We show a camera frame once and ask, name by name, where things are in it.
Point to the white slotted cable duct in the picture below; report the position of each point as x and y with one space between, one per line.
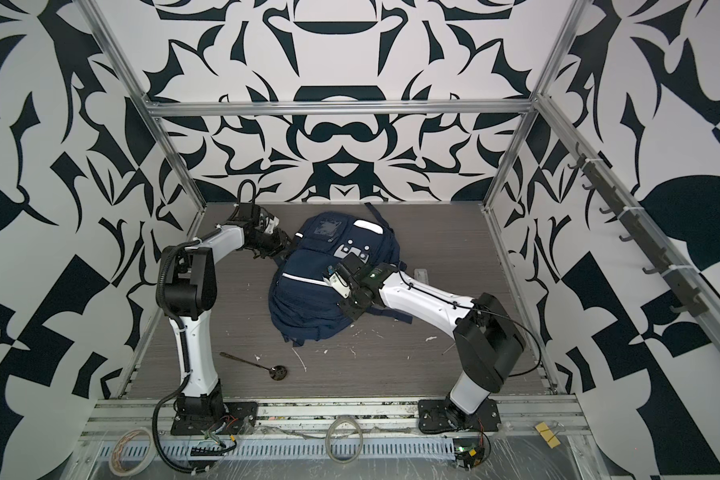
315 449

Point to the black metal spoon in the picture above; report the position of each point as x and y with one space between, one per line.
276 373

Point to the navy blue student backpack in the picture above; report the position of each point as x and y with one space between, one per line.
303 305

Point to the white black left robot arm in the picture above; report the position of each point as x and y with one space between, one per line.
187 290

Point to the beige tape roll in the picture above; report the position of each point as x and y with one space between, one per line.
133 453

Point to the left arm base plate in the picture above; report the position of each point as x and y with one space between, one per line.
195 415

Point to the clear plastic pen box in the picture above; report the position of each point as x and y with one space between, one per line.
421 275

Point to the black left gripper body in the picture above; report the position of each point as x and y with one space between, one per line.
273 245

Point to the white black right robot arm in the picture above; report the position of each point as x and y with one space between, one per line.
489 343

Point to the grey coat hook rack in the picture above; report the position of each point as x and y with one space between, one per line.
641 230

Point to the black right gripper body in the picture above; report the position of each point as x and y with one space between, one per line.
355 304

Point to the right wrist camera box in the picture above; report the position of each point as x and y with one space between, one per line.
336 281

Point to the green lit circuit board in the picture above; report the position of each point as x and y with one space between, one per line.
471 456

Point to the yellow tape pieces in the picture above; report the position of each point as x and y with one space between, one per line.
548 434

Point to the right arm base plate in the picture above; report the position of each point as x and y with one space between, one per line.
442 416

